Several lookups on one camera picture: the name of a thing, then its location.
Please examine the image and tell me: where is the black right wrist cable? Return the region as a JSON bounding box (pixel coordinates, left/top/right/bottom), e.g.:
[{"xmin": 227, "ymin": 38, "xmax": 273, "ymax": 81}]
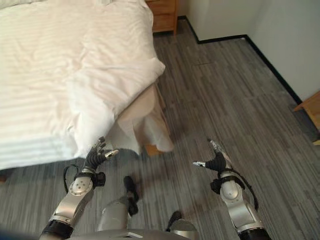
[{"xmin": 232, "ymin": 167, "xmax": 259, "ymax": 211}]

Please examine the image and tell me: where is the robot left leg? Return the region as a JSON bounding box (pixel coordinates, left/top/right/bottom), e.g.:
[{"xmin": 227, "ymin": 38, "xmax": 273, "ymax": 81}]
[{"xmin": 94, "ymin": 175, "xmax": 140, "ymax": 232}]

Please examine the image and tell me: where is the robot right leg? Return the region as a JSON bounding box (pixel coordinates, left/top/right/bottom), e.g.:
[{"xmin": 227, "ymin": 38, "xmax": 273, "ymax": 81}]
[{"xmin": 164, "ymin": 210, "xmax": 200, "ymax": 240}]

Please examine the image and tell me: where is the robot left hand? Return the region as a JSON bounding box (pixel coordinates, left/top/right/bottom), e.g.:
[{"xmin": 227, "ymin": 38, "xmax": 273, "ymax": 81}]
[{"xmin": 84, "ymin": 136, "xmax": 120, "ymax": 172}]

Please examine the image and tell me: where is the robot leg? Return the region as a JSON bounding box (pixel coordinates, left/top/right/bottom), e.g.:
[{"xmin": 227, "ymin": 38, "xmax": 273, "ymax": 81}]
[
  {"xmin": 94, "ymin": 175, "xmax": 140, "ymax": 232},
  {"xmin": 164, "ymin": 210, "xmax": 200, "ymax": 240}
]

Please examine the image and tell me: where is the wooden furniture corner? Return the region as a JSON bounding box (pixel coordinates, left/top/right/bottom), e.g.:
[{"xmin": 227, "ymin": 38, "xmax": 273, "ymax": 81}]
[{"xmin": 292, "ymin": 90, "xmax": 320, "ymax": 146}]

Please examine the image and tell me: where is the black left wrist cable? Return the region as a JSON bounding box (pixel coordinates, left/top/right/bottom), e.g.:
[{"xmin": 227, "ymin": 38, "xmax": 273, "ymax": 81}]
[{"xmin": 62, "ymin": 163, "xmax": 86, "ymax": 194}]

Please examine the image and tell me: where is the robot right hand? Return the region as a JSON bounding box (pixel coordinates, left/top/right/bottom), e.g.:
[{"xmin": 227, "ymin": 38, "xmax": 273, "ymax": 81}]
[{"xmin": 191, "ymin": 139, "xmax": 233, "ymax": 173}]

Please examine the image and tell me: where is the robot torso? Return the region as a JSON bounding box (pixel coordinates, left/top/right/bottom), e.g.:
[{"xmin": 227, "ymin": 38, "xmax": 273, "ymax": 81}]
[{"xmin": 72, "ymin": 228, "xmax": 181, "ymax": 240}]

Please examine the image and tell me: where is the white striped duvet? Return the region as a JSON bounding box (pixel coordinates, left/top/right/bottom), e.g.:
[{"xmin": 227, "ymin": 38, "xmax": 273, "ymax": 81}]
[{"xmin": 0, "ymin": 0, "xmax": 166, "ymax": 170}]

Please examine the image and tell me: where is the wooden bed frame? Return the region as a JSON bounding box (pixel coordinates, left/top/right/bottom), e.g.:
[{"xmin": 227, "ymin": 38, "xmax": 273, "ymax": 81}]
[{"xmin": 144, "ymin": 82, "xmax": 171, "ymax": 156}]

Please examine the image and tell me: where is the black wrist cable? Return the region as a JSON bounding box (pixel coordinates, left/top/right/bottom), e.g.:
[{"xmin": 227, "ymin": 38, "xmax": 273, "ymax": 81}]
[
  {"xmin": 62, "ymin": 163, "xmax": 86, "ymax": 194},
  {"xmin": 232, "ymin": 167, "xmax": 259, "ymax": 211}
]

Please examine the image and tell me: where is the wooden nightstand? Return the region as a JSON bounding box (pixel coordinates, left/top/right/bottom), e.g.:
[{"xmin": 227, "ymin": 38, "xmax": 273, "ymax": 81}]
[{"xmin": 145, "ymin": 0, "xmax": 179, "ymax": 36}]

